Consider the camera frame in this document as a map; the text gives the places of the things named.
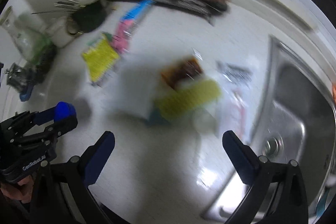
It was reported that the blue bottle cap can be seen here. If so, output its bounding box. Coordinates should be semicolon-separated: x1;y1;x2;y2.
54;102;76;122

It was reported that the white paper towel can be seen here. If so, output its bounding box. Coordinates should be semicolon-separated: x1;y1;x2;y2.
112;54;163;119

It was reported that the yellow green snack packet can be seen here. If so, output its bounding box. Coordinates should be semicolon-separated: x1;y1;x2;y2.
81;32;120;85

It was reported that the white printed sachet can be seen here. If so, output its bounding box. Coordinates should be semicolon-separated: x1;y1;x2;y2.
216;61;253;143

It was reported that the yellow scrub brush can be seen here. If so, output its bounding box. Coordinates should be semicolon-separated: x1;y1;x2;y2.
147;79;222;126

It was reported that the brown sauce packet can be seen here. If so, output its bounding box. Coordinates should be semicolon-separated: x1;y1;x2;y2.
161;56;203;90

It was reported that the pink blue plastic wrapper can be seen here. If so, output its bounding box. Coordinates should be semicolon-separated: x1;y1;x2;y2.
111;0;155;53

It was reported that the white plastic spoon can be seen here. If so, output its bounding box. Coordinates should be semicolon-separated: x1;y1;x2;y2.
192;109;218;165

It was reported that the person's left hand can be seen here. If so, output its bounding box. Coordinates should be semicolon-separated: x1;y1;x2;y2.
1;175;34;203

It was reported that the steel wool scrubber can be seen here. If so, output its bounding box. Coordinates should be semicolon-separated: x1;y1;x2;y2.
34;44;58;84

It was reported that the small steel teapot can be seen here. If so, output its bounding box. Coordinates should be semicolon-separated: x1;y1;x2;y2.
5;63;29;94

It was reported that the stainless steel sink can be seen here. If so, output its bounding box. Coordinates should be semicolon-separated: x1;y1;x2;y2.
200;35;336;223

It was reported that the glass carafe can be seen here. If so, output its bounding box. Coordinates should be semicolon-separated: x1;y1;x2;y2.
1;6;52;65

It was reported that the white lidded jar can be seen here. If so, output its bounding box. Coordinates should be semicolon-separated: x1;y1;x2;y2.
46;16;79;48

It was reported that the dark green mug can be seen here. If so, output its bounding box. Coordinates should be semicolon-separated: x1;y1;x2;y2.
71;1;107;33

